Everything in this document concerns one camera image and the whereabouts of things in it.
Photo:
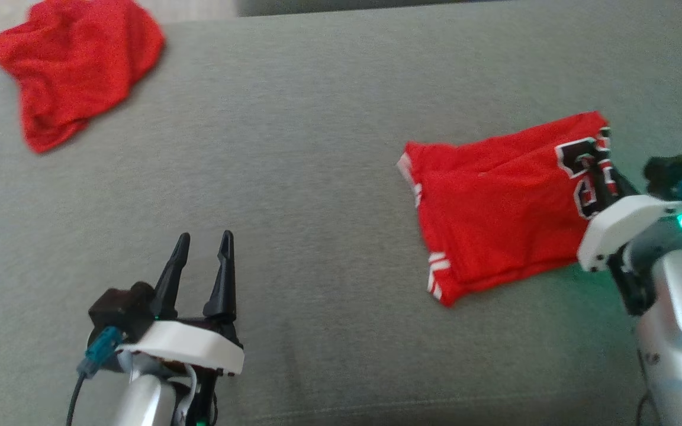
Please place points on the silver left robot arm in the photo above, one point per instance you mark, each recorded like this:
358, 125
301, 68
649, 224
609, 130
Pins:
145, 402

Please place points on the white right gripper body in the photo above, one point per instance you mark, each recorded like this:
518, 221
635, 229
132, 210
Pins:
619, 228

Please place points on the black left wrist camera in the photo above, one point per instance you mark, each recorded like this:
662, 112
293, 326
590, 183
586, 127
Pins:
119, 310

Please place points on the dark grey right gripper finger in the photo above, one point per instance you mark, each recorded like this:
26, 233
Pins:
626, 184
602, 183

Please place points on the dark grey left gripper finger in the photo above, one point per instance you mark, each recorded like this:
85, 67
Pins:
222, 284
169, 284

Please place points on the red jersey with white trim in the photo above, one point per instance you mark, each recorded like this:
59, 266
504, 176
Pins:
495, 213

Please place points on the red mesh shorts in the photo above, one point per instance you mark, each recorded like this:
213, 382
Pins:
74, 65

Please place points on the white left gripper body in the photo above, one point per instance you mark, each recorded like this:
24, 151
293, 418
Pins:
187, 346

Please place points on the grey fabric sofa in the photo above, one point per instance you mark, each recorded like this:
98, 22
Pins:
288, 207

